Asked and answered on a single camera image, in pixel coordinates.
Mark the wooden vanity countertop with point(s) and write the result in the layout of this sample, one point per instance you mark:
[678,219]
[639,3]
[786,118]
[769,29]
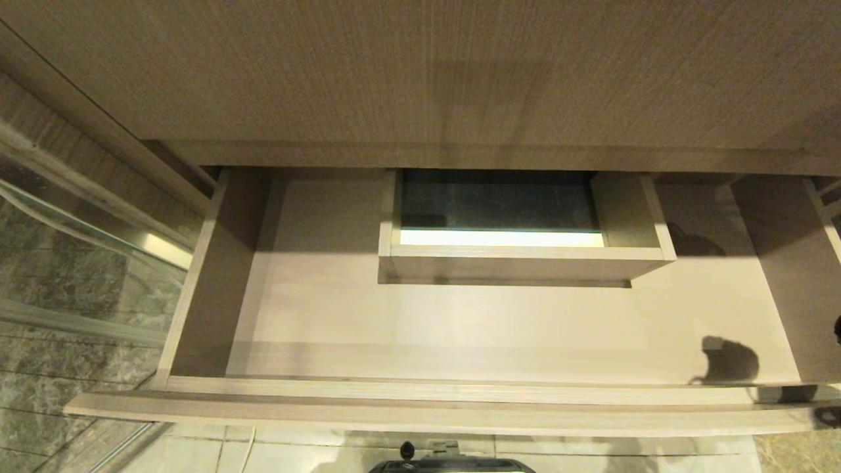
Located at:
[420,79]

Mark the light wooden drawer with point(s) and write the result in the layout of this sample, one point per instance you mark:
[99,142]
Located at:
[460,328]

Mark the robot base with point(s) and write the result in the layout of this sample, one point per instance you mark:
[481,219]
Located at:
[453,465]

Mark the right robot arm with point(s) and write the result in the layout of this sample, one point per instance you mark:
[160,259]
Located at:
[838,330]

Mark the glass shower door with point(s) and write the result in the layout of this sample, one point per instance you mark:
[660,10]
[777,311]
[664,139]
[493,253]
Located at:
[59,263]

